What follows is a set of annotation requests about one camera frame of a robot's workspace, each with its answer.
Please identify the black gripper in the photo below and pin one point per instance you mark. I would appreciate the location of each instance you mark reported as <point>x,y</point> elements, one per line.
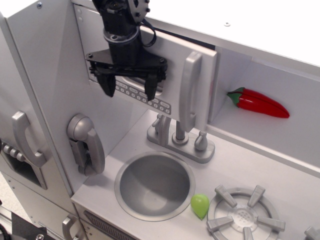
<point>127,61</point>

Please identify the white microwave door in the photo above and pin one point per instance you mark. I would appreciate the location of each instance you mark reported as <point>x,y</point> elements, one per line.
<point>185,93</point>

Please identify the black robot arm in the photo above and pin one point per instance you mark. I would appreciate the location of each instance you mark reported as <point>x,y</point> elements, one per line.
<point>122,20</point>

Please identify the grey toy telephone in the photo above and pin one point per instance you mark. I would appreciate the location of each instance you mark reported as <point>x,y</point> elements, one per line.
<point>86,145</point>

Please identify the grey toy faucet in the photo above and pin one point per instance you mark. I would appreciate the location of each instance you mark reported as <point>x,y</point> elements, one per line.
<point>196,147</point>

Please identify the round metal sink bowl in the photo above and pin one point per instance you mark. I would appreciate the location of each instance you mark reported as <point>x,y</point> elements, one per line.
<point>154,186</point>

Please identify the white toy kitchen cabinet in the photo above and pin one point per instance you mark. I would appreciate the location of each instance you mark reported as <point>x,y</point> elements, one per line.
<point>274,49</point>

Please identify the red toy chili pepper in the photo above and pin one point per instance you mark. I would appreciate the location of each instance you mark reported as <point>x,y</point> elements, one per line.
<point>257,102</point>

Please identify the green toy pear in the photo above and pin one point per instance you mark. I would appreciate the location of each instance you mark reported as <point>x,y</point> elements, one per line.
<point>200,205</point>

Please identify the grey toy stove burner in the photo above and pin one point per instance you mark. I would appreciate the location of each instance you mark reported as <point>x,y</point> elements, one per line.
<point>243,214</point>

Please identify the grey fridge door handle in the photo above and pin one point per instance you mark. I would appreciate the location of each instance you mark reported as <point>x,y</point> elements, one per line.
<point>20,123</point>

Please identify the grey oven door handle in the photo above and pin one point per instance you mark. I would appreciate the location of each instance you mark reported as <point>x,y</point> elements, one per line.
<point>66,229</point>

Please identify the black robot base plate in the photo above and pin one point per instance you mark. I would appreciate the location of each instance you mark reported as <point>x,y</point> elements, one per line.
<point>13,227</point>

